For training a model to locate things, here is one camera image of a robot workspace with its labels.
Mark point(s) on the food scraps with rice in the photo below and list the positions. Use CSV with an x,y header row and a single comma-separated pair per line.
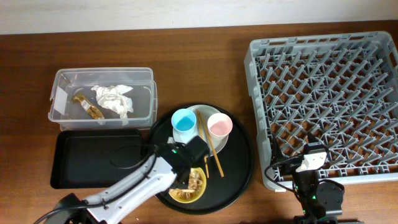
x,y
195,184

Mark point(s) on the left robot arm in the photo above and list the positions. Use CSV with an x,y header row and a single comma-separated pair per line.
x,y
166,165

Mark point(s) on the white round plate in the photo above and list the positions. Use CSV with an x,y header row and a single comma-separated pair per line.
x,y
206,111

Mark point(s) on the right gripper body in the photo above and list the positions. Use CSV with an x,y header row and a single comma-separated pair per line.
x,y
290,166

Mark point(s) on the white label on bin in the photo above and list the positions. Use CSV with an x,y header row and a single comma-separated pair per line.
x,y
60,100

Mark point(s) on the black rectangular tray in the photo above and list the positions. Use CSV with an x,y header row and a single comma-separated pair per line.
x,y
95,158

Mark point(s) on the clear plastic waste bin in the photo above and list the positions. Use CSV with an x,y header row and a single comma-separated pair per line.
x,y
80,80

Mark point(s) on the white napkin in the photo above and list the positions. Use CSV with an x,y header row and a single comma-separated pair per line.
x,y
113,98

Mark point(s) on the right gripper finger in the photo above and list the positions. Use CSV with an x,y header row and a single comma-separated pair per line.
x,y
311,138
276,152

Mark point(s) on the grey dishwasher rack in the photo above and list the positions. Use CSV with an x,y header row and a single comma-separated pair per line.
x,y
342,88

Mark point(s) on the yellow bowl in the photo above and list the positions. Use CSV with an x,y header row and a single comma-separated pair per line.
x,y
181,200

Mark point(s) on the gold foil wrapper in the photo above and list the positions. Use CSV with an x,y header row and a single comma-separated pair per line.
x,y
90,108

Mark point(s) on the pink cup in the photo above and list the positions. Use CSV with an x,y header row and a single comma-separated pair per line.
x,y
219,125

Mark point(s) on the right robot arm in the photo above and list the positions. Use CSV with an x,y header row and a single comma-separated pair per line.
x,y
321,200

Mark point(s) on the right wooden chopstick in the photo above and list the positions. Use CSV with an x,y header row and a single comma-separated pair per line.
x,y
206,131

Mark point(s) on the blue cup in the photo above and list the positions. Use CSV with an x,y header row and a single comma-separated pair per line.
x,y
184,123

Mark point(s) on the round black serving tray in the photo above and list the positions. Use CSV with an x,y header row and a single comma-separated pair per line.
x,y
237,162

